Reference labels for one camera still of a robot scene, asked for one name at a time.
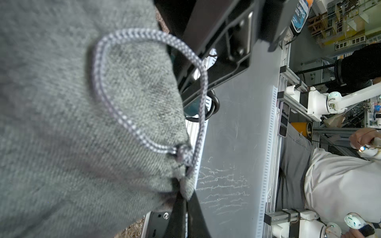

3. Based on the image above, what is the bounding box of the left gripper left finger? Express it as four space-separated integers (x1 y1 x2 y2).
163 192 187 238

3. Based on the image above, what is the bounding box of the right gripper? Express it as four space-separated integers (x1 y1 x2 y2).
155 0 298 90

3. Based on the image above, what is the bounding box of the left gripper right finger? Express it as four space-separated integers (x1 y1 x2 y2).
187 191 211 238

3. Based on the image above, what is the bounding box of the dark green hair dryer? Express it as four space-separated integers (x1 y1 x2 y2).
184 90 220 123

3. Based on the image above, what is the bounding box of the grey hair dryer pouch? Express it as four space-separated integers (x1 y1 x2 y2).
1 1 201 238

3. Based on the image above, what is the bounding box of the person in white shirt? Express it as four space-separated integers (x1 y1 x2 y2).
276 125 381 238

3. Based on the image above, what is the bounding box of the person in black shirt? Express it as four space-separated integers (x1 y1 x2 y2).
325 43 381 95

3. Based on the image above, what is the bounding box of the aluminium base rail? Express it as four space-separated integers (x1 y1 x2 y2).
196 42 290 238

